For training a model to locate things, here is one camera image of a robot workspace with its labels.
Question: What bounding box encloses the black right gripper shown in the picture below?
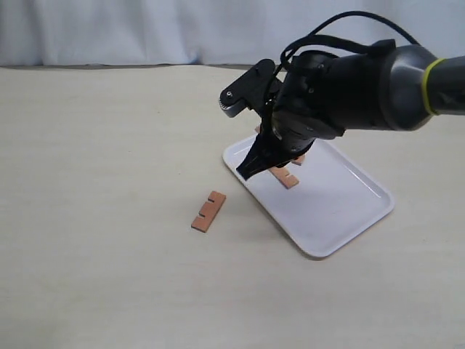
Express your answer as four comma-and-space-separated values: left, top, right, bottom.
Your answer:
236, 105, 345, 180

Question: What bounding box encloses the notched wooden block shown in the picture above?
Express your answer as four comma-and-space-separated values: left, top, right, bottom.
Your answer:
291, 154, 305, 166

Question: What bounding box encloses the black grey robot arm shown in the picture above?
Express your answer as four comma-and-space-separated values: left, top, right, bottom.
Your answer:
237, 44, 464, 179

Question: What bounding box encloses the white plastic tray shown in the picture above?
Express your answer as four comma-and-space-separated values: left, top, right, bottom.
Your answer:
239, 140, 395, 258

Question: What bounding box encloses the white backdrop curtain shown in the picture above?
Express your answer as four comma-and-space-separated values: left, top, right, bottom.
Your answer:
1, 1, 464, 65

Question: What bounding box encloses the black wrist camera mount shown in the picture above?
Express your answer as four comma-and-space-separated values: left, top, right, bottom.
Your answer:
219, 59, 282, 118

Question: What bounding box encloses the black cable loop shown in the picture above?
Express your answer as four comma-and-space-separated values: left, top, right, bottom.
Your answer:
261, 10, 422, 139

